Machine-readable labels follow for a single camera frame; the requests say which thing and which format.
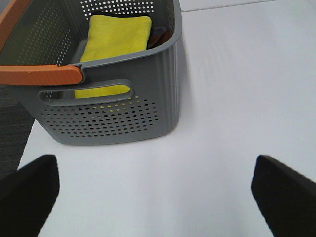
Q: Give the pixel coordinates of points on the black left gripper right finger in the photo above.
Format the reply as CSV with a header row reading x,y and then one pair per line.
x,y
285,198

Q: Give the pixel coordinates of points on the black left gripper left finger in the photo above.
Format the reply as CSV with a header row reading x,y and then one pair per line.
x,y
27,197

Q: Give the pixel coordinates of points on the grey perforated plastic basket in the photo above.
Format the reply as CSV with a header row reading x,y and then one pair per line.
x,y
120,99

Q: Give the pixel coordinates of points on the folded yellow towel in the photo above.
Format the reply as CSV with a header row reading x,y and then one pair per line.
x,y
113,36

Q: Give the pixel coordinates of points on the brown towel in basket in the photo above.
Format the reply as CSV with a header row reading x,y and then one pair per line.
x,y
159,36

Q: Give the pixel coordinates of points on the orange basket handle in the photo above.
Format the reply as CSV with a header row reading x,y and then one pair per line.
x,y
45,75

